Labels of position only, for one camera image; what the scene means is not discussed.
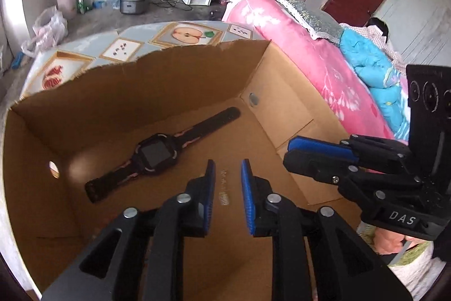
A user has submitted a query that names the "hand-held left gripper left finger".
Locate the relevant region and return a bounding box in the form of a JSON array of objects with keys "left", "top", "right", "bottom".
[{"left": 40, "top": 159, "right": 216, "bottom": 301}]

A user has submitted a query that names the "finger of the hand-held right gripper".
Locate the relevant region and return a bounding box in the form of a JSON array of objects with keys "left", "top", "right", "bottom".
[
  {"left": 283, "top": 151, "right": 423, "bottom": 214},
  {"left": 287, "top": 135, "right": 414, "bottom": 175}
]

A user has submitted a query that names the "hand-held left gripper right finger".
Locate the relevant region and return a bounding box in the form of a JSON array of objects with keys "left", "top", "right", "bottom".
[{"left": 240, "top": 159, "right": 413, "bottom": 301}]

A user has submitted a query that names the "black smart watch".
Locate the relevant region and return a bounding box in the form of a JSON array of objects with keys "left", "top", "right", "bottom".
[{"left": 85, "top": 107, "right": 242, "bottom": 203}]

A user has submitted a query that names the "brown cardboard box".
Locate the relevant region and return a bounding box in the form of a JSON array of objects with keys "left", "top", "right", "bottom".
[{"left": 2, "top": 39, "right": 363, "bottom": 301}]

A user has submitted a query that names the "person's right forearm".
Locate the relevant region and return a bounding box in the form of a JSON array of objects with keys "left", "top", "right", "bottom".
[{"left": 356, "top": 223, "right": 441, "bottom": 301}]

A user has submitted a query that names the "person's right hand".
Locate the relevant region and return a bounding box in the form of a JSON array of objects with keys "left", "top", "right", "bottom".
[{"left": 373, "top": 227, "right": 406, "bottom": 255}]

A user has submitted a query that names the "blue quilt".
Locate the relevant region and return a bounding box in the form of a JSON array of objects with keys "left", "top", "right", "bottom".
[{"left": 340, "top": 29, "right": 411, "bottom": 141}]

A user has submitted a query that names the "pink floral blanket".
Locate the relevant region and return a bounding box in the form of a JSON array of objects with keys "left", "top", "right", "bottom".
[{"left": 221, "top": 0, "right": 399, "bottom": 141}]

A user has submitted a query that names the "grey floral cloth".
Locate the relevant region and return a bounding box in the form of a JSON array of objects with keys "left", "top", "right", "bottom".
[{"left": 268, "top": 0, "right": 344, "bottom": 42}]

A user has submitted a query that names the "white door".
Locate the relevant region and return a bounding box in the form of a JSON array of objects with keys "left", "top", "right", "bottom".
[{"left": 373, "top": 0, "right": 451, "bottom": 67}]

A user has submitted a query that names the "fruit print tablecloth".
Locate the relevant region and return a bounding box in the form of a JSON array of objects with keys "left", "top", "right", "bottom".
[{"left": 19, "top": 21, "right": 263, "bottom": 100}]

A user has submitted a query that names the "white plastic bag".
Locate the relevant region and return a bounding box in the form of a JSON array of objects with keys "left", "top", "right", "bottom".
[{"left": 21, "top": 6, "right": 68, "bottom": 58}]

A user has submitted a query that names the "blue object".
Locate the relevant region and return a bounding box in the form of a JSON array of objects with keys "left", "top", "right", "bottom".
[{"left": 10, "top": 52, "right": 25, "bottom": 71}]

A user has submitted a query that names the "black power cable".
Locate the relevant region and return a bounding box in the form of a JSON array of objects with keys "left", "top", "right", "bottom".
[{"left": 160, "top": 0, "right": 193, "bottom": 10}]

